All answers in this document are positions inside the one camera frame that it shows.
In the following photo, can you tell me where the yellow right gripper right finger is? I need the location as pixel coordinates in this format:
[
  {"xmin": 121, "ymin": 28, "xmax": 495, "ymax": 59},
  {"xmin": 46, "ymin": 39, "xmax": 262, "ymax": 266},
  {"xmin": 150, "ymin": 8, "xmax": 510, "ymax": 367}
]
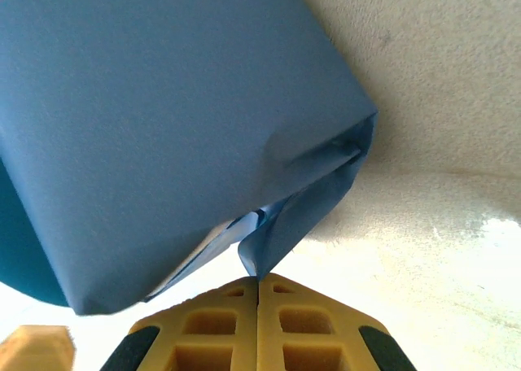
[{"xmin": 258, "ymin": 273, "xmax": 418, "ymax": 371}]

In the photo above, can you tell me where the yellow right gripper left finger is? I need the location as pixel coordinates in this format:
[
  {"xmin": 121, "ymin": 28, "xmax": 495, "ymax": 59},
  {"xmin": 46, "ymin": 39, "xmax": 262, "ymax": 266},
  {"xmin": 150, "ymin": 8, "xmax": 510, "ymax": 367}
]
[{"xmin": 99, "ymin": 277, "xmax": 260, "ymax": 371}]

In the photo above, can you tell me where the blue wrapping paper sheet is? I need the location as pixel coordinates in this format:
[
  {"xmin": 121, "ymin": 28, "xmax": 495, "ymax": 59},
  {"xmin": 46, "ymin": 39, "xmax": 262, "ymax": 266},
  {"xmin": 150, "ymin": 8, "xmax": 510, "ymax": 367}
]
[{"xmin": 0, "ymin": 0, "xmax": 379, "ymax": 317}]

